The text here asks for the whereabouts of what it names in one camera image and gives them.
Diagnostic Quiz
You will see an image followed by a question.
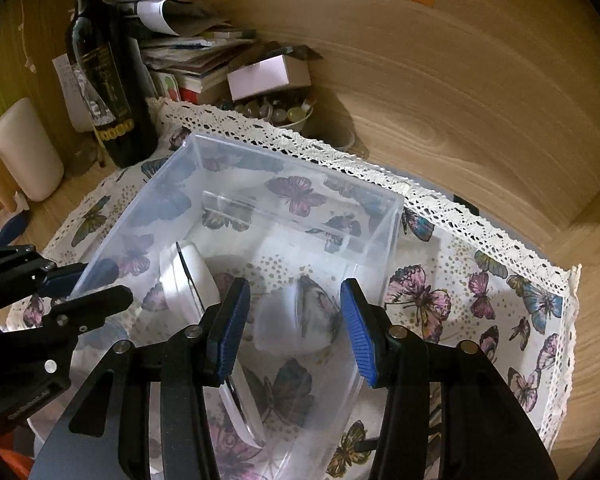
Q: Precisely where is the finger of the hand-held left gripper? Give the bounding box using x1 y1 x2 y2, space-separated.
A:
0 245 89 306
0 284 134 346

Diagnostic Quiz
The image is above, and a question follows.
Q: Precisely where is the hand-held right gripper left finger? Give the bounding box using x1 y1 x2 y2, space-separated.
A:
32 276 253 480

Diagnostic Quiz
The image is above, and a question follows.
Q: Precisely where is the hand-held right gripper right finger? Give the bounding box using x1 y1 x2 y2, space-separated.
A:
340 277 561 480

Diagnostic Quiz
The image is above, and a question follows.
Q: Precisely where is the small translucent white cup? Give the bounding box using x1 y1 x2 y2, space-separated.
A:
252 274 343 359

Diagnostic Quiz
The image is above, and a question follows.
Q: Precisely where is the clear plastic storage box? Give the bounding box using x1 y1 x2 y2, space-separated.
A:
72 132 406 480

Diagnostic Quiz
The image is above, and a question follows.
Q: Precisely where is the orange object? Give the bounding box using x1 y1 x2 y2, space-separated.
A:
0 447 38 480

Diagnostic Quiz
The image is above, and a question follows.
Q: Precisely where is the butterfly print lace tablecloth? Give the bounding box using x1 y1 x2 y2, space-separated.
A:
2 97 581 480

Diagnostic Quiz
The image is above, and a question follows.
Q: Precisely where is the cream mug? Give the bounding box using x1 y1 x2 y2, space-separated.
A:
0 97 65 213

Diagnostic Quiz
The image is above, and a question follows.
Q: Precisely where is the dark wine bottle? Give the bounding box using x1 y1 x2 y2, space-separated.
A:
66 0 159 169

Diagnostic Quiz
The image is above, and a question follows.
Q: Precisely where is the white paper note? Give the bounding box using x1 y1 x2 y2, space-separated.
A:
52 52 93 133

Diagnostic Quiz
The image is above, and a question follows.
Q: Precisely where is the stack of books and papers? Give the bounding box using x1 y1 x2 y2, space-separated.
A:
102 0 261 106

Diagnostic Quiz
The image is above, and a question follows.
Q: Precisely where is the small pink cardboard box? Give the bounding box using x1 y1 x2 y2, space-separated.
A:
226 54 313 102

